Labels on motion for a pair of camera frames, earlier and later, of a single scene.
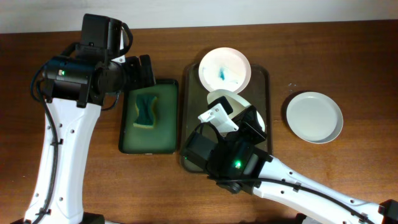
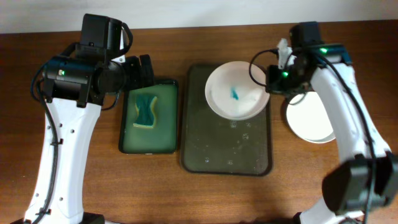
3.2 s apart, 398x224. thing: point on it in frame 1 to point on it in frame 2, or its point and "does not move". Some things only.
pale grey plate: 315,117 does not move
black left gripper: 139,79 does not move
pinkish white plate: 224,68 to 231,91
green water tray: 162,139 does not move
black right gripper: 249,123 to 272,86
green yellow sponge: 145,104 does not move
